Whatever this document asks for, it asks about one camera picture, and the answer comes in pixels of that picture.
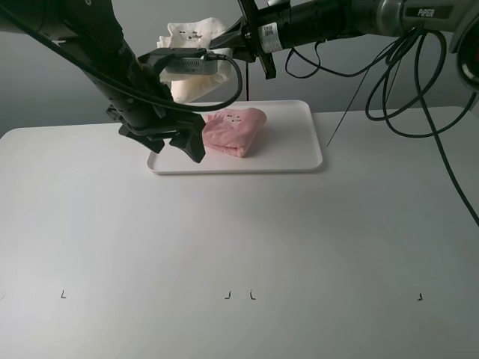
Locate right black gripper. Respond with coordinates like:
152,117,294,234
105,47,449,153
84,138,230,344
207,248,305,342
209,1,291,79

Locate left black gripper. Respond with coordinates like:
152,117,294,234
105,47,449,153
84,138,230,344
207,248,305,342
104,48,206,163

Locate cream white towel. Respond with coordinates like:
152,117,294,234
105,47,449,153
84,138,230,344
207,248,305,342
156,17,234,104

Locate pink towel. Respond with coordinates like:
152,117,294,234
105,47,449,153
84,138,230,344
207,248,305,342
202,108,266,158

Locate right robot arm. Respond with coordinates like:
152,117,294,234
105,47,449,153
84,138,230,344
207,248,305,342
210,0,478,90

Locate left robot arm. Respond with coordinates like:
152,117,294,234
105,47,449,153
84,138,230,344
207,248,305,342
1,1,205,163

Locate white plastic tray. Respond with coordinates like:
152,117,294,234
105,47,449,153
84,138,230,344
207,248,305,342
147,100,323,175

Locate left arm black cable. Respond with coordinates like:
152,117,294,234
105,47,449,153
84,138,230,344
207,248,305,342
0,0,243,111

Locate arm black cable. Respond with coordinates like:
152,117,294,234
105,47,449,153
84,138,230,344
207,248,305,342
284,25,479,225
0,0,243,111

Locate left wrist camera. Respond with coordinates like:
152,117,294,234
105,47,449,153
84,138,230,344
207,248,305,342
138,48,219,76

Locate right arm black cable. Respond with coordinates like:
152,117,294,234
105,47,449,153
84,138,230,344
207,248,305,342
284,25,479,225

